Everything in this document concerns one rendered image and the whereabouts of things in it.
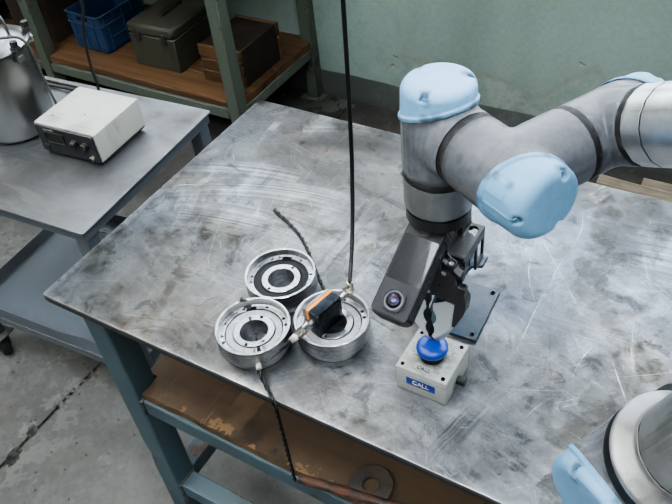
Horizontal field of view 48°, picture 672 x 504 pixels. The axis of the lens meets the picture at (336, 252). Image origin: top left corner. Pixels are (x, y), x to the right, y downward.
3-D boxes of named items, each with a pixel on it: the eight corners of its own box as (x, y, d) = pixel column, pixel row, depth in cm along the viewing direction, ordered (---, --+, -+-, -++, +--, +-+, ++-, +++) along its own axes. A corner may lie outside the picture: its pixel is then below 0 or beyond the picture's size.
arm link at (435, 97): (433, 113, 66) (379, 74, 72) (434, 208, 74) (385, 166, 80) (503, 82, 69) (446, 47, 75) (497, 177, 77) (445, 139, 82)
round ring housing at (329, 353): (377, 359, 102) (375, 339, 100) (301, 371, 102) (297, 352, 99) (365, 303, 110) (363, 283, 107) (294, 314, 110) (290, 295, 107)
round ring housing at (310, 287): (258, 265, 118) (254, 246, 115) (324, 268, 116) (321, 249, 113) (241, 315, 111) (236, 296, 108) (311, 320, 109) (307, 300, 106)
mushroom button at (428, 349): (411, 373, 98) (410, 348, 94) (425, 351, 100) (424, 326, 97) (439, 384, 96) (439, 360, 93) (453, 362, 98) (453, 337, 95)
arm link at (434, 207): (457, 201, 75) (384, 181, 78) (456, 236, 78) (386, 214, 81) (487, 159, 79) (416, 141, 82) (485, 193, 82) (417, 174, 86)
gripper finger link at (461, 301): (470, 323, 90) (471, 271, 84) (464, 332, 89) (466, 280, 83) (434, 310, 92) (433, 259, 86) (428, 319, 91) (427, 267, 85)
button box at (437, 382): (396, 387, 99) (394, 363, 95) (420, 349, 103) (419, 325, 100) (453, 410, 95) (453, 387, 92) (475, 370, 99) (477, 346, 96)
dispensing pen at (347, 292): (275, 378, 98) (361, 302, 106) (270, 357, 95) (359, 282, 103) (264, 369, 99) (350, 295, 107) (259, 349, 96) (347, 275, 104)
